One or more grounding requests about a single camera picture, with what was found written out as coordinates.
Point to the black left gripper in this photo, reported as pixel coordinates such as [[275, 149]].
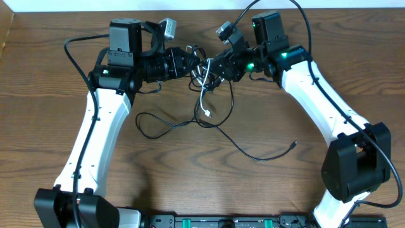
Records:
[[174, 68]]

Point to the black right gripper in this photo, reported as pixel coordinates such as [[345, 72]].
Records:
[[227, 60]]

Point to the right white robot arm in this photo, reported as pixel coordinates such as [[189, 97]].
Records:
[[358, 155]]

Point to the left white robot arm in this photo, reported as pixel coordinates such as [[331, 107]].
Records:
[[136, 54]]

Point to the cardboard box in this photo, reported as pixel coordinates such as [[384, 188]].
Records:
[[6, 20]]

